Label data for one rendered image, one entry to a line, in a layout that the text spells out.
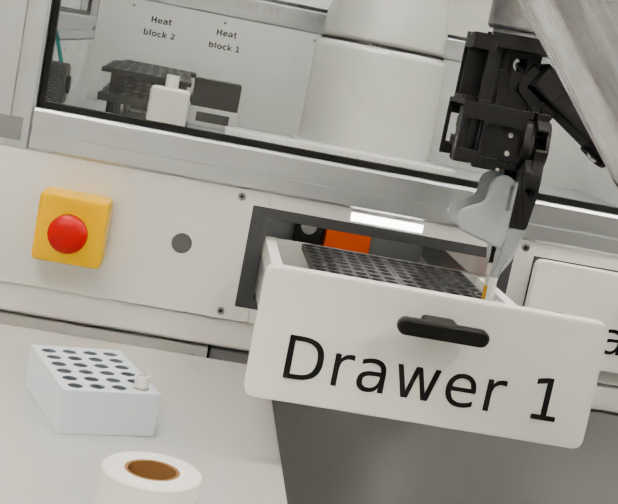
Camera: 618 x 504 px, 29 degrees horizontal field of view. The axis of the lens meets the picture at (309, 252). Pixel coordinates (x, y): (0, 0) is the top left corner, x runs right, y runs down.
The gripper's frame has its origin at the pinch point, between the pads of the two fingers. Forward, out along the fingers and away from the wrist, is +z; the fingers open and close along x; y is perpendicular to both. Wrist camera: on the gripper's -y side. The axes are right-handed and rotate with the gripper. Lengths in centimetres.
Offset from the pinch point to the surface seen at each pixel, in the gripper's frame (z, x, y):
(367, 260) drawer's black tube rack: 4.9, -17.3, 9.4
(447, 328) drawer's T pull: 3.8, 14.4, 7.1
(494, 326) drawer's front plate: 3.8, 10.8, 2.4
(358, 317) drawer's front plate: 4.9, 10.8, 13.7
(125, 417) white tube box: 17.1, 8.7, 30.9
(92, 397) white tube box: 15.5, 9.8, 33.8
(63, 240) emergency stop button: 7.9, -15.0, 40.5
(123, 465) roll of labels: 14.7, 25.8, 30.1
